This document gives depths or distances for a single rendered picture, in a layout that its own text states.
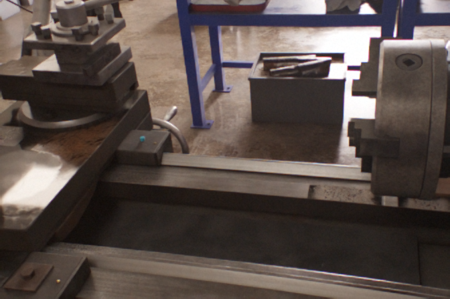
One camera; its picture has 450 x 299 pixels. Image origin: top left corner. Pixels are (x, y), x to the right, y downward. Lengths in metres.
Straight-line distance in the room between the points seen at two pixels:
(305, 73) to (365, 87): 2.08
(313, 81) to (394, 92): 2.16
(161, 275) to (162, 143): 0.39
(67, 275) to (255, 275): 0.32
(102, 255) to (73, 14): 0.53
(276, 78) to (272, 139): 0.33
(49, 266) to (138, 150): 0.38
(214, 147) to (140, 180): 1.67
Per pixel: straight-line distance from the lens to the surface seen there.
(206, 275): 0.98
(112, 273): 1.04
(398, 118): 0.79
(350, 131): 0.85
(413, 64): 0.82
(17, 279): 1.03
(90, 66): 1.21
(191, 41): 2.88
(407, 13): 2.67
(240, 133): 3.00
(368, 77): 0.91
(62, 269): 1.02
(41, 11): 2.33
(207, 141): 2.96
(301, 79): 2.94
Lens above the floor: 1.54
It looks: 31 degrees down
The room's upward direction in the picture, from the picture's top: 5 degrees counter-clockwise
